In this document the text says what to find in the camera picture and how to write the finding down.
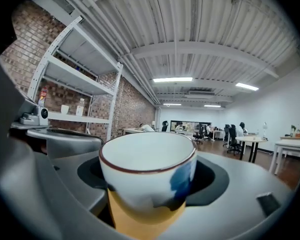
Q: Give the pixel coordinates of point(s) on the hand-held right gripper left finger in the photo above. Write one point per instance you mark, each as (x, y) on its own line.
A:
(52, 196)

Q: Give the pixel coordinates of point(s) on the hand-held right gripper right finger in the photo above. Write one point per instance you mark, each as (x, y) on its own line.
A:
(240, 196)

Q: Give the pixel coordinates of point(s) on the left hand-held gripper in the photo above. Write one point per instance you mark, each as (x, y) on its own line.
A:
(22, 126)

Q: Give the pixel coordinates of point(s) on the clear plastic bottle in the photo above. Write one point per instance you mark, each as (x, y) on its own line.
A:
(80, 107)

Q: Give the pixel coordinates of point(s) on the small white cup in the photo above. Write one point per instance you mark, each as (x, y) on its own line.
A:
(64, 109)

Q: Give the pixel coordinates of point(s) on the red snack can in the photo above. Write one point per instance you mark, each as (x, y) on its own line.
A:
(43, 97)

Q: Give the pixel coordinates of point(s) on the white rectangular desk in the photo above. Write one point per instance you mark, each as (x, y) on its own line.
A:
(218, 132)
(185, 132)
(132, 130)
(292, 145)

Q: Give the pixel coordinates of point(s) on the black office chair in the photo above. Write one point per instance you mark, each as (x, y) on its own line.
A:
(198, 134)
(226, 132)
(164, 126)
(233, 139)

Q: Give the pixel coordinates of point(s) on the round white table black legs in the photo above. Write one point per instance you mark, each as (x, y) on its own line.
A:
(251, 139)

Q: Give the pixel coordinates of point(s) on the white metal shelving unit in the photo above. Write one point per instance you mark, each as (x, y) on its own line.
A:
(77, 80)

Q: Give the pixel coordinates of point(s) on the white desk lamp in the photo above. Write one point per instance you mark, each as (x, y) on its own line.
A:
(264, 129)

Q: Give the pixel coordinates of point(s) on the wooden side table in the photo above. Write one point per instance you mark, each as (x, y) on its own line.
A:
(293, 137)

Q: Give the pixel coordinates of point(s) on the small green potted plant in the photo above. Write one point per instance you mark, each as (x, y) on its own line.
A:
(293, 129)

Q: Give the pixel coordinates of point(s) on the black framed window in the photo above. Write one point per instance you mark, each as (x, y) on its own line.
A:
(191, 124)

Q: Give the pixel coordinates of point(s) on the round wooden table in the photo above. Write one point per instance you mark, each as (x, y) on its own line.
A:
(140, 230)

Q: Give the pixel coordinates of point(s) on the ceiling strip light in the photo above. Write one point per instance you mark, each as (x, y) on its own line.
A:
(247, 86)
(172, 104)
(212, 106)
(172, 79)

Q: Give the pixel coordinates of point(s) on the ceiling air conditioner unit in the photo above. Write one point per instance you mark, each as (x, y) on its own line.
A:
(201, 93)

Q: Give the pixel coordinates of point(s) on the grey fisheye camera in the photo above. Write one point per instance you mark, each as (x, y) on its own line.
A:
(37, 116)

